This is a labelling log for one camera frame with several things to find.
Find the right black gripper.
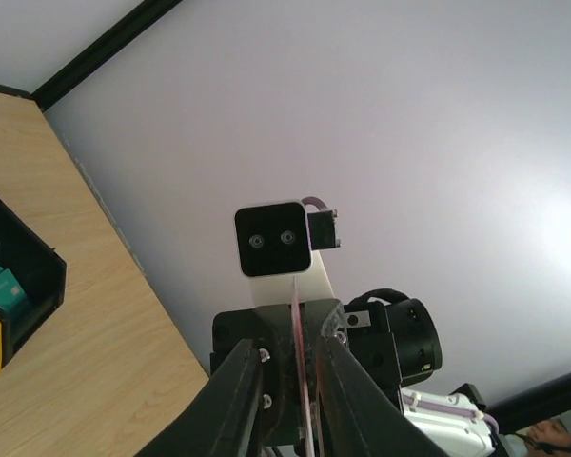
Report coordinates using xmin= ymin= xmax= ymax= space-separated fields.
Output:
xmin=210 ymin=288 xmax=443 ymax=447

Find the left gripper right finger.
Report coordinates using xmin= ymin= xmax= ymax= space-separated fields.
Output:
xmin=316 ymin=337 xmax=445 ymax=457

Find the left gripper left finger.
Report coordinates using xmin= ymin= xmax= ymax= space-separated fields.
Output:
xmin=137 ymin=340 xmax=263 ymax=457

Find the red patterned card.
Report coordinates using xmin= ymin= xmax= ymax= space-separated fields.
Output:
xmin=290 ymin=277 xmax=316 ymax=456

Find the black bin with teal cards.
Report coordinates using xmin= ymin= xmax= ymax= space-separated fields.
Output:
xmin=0 ymin=199 xmax=67 ymax=366

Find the teal card stack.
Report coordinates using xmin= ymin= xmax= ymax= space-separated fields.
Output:
xmin=0 ymin=266 xmax=29 ymax=319

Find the person face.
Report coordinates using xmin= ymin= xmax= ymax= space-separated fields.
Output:
xmin=526 ymin=420 xmax=571 ymax=447

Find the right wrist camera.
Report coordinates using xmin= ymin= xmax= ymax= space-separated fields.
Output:
xmin=233 ymin=200 xmax=344 ymax=308

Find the black enclosure frame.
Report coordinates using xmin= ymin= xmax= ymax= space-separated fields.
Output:
xmin=0 ymin=0 xmax=182 ymax=112

